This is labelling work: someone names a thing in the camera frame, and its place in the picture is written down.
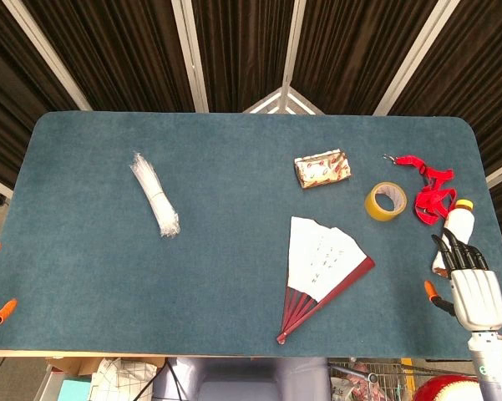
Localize white checked cloth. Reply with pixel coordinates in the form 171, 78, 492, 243
89, 358, 158, 401

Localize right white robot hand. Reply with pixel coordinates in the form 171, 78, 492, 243
424, 227, 502, 332

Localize red round helmet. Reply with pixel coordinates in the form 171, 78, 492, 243
412, 373, 484, 401

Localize paper folding fan red ribs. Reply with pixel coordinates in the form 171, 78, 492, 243
275, 216, 377, 346

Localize teal box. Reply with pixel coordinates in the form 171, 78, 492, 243
57, 378, 94, 401

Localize gold and red wrapped packet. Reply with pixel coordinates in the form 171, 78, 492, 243
293, 148, 352, 191

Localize bundle of clear plastic straws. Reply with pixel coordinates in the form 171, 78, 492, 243
129, 150, 180, 240

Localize metal wire basket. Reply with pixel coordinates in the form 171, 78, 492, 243
327, 358, 423, 401

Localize blue felt table cover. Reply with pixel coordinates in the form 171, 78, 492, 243
0, 110, 502, 358

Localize white bottle with yellow cap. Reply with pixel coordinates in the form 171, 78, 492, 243
432, 199, 476, 279

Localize brown cardboard box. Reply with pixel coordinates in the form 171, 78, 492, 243
44, 356, 106, 378

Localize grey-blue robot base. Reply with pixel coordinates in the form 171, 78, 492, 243
152, 357, 332, 401

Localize white triangular frame base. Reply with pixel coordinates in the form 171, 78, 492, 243
241, 85, 319, 114

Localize dark brown pleated curtain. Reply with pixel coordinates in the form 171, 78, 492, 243
0, 0, 502, 218

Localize red strap harness with clip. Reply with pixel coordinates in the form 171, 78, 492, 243
383, 153, 459, 226

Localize yellow packing tape roll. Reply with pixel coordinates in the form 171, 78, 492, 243
363, 180, 408, 221

